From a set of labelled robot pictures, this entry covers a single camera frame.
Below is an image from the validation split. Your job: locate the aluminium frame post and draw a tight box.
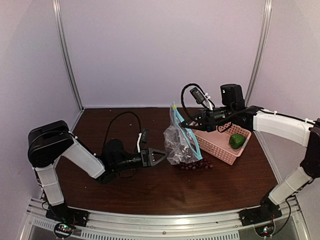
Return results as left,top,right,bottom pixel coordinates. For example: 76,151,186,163
52,0,85,112
245,0,273,106

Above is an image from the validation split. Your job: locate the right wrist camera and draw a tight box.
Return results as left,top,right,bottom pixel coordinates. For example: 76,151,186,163
189,87,215,111

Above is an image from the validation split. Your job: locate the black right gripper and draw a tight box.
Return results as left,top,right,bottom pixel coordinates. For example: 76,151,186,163
181,104,235,132

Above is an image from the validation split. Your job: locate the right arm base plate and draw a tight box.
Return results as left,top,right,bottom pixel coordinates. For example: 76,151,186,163
238,204,282,227

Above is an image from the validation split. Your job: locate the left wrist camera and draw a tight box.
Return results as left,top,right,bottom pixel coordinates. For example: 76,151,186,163
136,128,149,153

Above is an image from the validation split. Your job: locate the left camera cable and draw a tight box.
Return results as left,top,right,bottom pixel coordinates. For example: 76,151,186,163
104,111,142,148

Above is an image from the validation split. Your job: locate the front aluminium rail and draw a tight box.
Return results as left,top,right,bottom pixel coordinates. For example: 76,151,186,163
23,197,308,240

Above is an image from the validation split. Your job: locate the pink perforated plastic basket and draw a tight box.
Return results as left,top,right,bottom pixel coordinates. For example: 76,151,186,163
192,124,252,166

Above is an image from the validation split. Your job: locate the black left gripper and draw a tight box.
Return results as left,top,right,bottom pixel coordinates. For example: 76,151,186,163
112,147,170,171

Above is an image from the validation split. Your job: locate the green chayote squash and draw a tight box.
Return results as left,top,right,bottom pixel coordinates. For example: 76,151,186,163
228,133,246,150

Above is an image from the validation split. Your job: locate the right aluminium frame post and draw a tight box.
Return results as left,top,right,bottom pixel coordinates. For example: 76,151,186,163
245,0,273,106

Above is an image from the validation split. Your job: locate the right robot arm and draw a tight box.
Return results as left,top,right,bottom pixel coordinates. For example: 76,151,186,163
180,83,320,221

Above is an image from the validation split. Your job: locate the clear zip top bag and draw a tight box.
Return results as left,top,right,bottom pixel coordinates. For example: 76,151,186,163
163,102,203,166

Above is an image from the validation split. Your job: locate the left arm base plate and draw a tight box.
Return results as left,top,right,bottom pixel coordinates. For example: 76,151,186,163
45,202,89,227

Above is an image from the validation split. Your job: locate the right camera cable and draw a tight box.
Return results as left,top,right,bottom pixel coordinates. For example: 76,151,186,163
180,82,216,118

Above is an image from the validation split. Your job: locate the dark red grape bunch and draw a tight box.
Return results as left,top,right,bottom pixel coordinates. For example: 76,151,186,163
177,159,213,171

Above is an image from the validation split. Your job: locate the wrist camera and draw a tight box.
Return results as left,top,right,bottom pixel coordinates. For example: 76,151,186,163
136,128,149,153
189,87,215,111

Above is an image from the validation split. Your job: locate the left aluminium frame post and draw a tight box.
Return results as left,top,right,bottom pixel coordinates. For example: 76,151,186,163
52,0,85,112

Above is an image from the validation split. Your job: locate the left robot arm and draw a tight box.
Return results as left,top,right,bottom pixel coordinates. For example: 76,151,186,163
27,120,167,222

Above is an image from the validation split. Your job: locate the camera cable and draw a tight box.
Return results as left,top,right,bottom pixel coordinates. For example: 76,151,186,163
180,82,216,118
104,111,142,148

